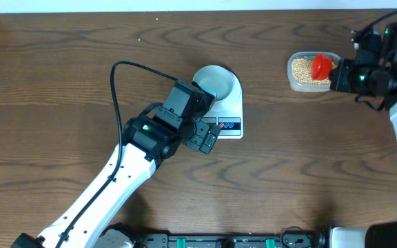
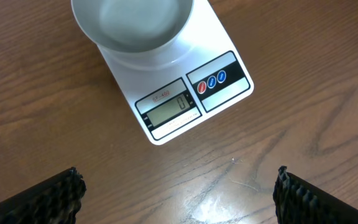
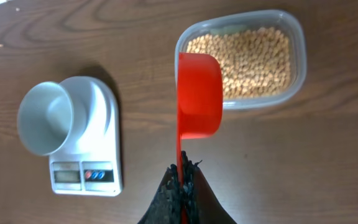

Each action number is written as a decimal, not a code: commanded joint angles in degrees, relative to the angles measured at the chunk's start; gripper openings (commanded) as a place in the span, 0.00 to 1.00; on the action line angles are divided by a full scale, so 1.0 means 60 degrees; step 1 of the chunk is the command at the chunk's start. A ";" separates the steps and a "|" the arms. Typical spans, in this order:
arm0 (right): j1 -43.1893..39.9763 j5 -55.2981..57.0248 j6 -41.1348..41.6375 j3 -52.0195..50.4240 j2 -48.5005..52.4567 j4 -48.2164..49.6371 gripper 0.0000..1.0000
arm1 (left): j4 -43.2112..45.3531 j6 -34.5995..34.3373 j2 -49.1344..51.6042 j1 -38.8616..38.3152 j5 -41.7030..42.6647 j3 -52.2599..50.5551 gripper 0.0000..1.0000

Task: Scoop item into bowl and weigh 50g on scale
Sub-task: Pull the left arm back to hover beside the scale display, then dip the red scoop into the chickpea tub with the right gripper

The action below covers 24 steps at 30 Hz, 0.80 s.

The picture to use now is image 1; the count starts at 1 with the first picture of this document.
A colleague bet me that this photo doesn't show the red plastic measuring scoop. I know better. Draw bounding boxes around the red plastic measuring scoop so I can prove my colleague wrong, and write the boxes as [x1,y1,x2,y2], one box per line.
[311,54,333,81]

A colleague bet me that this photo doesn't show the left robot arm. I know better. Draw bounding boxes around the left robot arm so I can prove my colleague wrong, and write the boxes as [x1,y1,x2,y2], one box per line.
[12,80,220,247]

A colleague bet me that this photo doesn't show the white digital kitchen scale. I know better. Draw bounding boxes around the white digital kitchen scale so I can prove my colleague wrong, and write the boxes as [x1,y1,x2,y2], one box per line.
[202,71,243,139]

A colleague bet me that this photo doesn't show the grey round bowl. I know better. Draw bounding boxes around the grey round bowl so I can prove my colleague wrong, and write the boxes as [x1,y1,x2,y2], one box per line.
[193,65,234,101]

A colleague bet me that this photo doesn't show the clear plastic bean container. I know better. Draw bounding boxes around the clear plastic bean container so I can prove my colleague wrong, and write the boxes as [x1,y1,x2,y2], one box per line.
[287,52,340,93]

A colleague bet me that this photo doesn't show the soybeans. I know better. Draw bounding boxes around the soybeans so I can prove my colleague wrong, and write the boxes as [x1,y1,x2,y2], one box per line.
[291,58,331,85]

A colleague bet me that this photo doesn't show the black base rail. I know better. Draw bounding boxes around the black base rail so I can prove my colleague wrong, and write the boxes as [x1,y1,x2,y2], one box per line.
[100,223,330,248]

